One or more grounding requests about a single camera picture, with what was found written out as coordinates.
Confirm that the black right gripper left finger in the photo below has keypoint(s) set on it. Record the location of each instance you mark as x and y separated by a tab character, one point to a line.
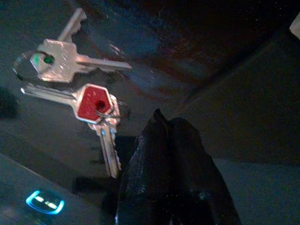
147	178

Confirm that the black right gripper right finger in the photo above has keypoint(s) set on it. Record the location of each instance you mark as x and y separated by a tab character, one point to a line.
197	182

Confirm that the plain silver key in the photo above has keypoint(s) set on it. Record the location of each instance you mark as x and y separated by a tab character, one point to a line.
72	23
109	150

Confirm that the silver key with red head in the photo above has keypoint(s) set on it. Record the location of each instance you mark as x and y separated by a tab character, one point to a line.
90	103

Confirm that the dark device with blue light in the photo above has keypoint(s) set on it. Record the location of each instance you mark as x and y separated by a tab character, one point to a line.
44	201

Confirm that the silver key with green mark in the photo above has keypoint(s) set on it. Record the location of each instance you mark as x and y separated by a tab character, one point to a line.
63	70

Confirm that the white object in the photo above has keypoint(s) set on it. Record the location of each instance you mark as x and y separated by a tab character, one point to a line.
295	28

